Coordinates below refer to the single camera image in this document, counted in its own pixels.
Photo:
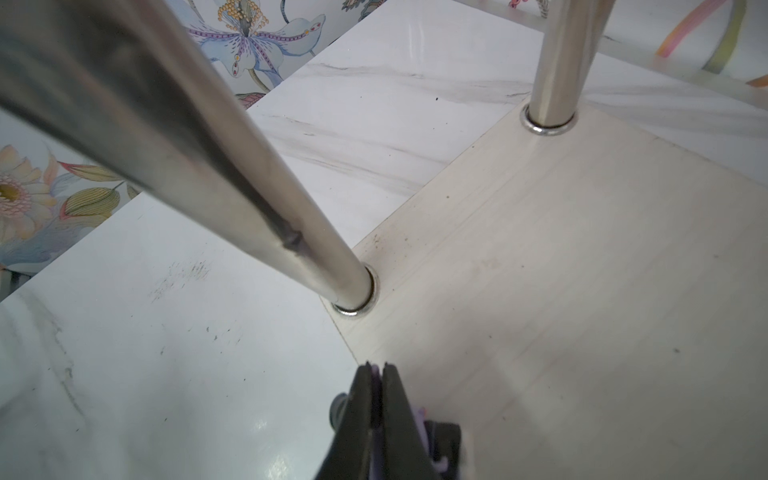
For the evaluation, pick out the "white two-tier shelf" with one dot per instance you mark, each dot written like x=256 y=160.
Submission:
x=586 y=306

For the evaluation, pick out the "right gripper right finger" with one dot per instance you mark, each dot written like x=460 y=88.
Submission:
x=403 y=453

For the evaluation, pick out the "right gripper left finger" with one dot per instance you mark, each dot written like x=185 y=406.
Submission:
x=350 y=416

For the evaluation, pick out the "small purple kuromi toy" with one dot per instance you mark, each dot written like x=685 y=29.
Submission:
x=442 y=441

